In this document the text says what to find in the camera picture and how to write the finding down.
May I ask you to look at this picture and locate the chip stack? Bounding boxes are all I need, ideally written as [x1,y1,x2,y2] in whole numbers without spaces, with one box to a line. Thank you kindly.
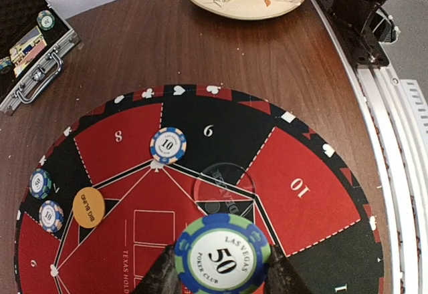
[39,200,64,233]
[150,127,187,164]

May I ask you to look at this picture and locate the green chips stack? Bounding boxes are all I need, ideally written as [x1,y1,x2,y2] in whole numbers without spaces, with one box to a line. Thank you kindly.
[174,213,271,293]
[29,168,52,199]

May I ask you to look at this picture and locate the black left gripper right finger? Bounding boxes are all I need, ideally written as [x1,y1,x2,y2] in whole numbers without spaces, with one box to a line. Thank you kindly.
[263,244,313,294]

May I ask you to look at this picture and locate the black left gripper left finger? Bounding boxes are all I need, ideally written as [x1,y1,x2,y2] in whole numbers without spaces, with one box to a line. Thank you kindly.
[131,244,181,294]

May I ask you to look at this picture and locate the aluminium poker case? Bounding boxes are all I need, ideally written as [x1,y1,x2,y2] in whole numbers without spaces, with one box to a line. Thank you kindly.
[1,0,80,115]

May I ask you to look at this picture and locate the clear round dealer button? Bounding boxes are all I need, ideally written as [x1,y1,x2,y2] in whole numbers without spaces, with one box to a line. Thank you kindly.
[192,162,256,221]

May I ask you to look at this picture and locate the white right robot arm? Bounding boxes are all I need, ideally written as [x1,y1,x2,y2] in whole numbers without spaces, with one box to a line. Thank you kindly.
[315,0,389,67]

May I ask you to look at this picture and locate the orange big blind button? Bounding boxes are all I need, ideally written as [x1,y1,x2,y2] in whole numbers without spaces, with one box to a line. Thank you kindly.
[72,186,106,229]

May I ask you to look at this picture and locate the green chips in case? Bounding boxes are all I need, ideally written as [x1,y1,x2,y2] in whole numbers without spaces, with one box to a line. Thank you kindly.
[37,10,56,31]

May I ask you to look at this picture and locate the blue yellow chips in case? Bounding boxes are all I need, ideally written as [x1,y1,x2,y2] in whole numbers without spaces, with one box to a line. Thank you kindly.
[0,56,13,74]

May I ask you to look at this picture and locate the round red black poker mat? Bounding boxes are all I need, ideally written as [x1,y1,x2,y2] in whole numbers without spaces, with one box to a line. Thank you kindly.
[14,85,384,293]

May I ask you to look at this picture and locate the blue card deck in case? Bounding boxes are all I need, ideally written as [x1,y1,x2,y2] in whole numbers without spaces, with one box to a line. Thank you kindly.
[9,26,47,66]

